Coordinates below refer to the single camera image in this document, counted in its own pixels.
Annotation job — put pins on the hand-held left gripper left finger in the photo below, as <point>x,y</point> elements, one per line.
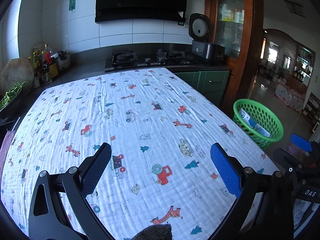
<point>97,167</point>

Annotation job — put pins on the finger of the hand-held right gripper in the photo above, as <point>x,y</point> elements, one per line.
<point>285,156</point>
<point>301,141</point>

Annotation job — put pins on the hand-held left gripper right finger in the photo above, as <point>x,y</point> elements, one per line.
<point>225,170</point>

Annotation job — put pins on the green plastic basket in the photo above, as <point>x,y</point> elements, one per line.
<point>280,130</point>

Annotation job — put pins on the dotted playpen panels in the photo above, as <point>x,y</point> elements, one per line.
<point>290,96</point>

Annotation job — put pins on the printed white tablecloth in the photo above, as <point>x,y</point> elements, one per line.
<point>125,110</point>

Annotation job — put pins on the wooden display shelf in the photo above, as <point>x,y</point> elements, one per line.
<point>303,65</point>

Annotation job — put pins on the dark mesh object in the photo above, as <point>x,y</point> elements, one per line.
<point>153,232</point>

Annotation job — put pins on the purple towel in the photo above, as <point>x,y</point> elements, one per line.
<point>5,147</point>

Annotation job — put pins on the dark kitchen counter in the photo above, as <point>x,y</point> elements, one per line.
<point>85,66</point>

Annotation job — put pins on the white utensil pot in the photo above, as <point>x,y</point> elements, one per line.
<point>63,61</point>

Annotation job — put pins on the bowl of green vegetables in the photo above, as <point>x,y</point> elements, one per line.
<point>11,95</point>

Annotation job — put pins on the black gas stove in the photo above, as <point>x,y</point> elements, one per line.
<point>147,60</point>

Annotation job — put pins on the black rice cooker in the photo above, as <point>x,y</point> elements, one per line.
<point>207,51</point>

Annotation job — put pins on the red condiment bottle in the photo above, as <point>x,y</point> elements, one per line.
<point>47,57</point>

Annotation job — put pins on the yellow condiment bottle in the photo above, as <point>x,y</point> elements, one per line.
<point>36,61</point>

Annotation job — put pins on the wooden glass-door cabinet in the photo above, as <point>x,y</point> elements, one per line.
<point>250,30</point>

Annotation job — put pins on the round wooden cutting board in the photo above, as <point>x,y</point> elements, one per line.
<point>17,72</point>

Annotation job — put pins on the ceiling vent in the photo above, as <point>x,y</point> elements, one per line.
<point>295,8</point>

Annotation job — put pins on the black range hood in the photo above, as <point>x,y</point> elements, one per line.
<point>140,2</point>

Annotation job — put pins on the black wall socket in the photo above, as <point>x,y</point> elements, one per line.
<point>181,23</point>

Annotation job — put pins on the green wall hook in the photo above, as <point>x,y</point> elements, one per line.
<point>72,5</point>

